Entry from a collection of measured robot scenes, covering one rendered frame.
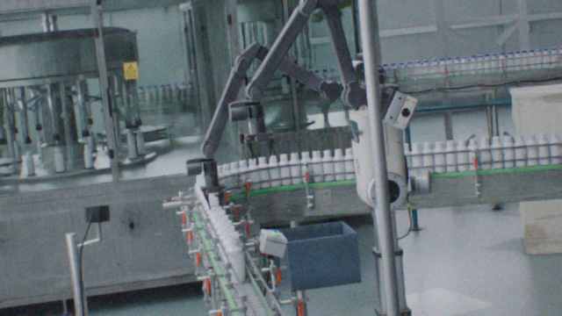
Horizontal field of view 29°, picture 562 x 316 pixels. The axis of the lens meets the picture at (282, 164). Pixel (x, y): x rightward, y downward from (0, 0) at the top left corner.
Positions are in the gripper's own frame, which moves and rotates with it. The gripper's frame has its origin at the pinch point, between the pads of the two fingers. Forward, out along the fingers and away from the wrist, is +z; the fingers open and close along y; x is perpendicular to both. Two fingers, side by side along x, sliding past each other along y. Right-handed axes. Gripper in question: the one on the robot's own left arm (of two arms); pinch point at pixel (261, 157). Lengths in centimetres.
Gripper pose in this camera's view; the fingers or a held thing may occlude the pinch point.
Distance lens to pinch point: 405.8
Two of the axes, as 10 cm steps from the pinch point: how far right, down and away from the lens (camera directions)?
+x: -1.4, -1.2, 9.8
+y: 9.8, -1.2, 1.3
